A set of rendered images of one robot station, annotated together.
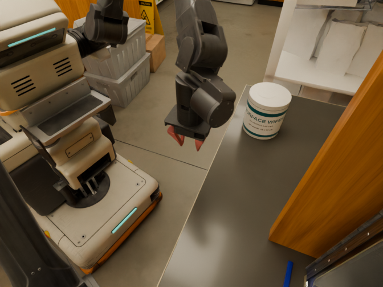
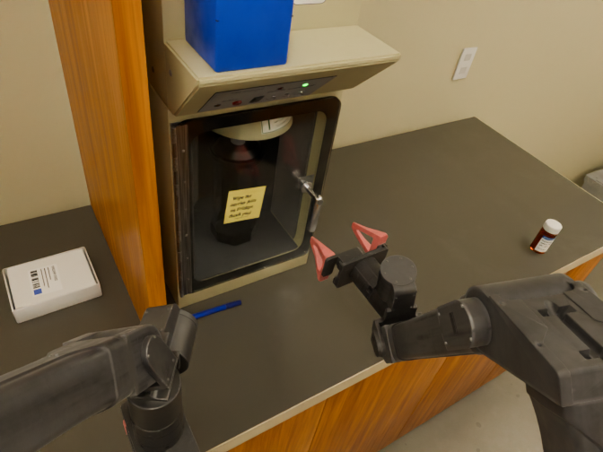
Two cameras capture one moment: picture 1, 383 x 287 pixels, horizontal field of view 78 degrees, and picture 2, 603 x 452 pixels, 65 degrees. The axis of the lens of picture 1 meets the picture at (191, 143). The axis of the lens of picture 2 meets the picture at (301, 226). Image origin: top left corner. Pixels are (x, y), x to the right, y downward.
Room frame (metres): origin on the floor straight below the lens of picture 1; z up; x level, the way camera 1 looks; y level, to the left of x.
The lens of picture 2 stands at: (0.54, 0.23, 1.77)
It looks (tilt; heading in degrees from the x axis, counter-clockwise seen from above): 42 degrees down; 209
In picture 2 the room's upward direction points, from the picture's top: 11 degrees clockwise
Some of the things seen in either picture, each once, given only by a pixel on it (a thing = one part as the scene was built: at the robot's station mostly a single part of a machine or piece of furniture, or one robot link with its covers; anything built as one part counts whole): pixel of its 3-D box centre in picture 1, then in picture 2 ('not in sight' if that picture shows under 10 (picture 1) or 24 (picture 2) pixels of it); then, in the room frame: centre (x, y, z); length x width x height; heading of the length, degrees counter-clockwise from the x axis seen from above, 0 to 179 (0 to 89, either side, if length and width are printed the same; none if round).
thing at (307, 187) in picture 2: not in sight; (310, 207); (-0.10, -0.12, 1.17); 0.05 x 0.03 x 0.10; 67
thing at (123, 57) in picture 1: (114, 46); not in sight; (2.15, 0.72, 0.49); 0.60 x 0.42 x 0.33; 158
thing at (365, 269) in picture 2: not in sight; (368, 275); (-0.03, 0.06, 1.16); 0.10 x 0.07 x 0.07; 158
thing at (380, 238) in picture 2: not in sight; (361, 242); (-0.09, 0.01, 1.17); 0.09 x 0.07 x 0.07; 68
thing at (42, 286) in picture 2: not in sight; (53, 282); (0.27, -0.48, 0.96); 0.16 x 0.12 x 0.04; 159
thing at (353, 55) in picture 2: not in sight; (286, 81); (0.01, -0.14, 1.46); 0.32 x 0.11 x 0.10; 158
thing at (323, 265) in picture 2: not in sight; (330, 254); (-0.02, -0.02, 1.16); 0.09 x 0.07 x 0.07; 68
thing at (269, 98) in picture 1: (264, 111); not in sight; (0.62, -0.25, 1.02); 0.13 x 0.13 x 0.15
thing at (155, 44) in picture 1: (147, 52); not in sight; (2.74, 0.53, 0.14); 0.41 x 0.32 x 0.28; 164
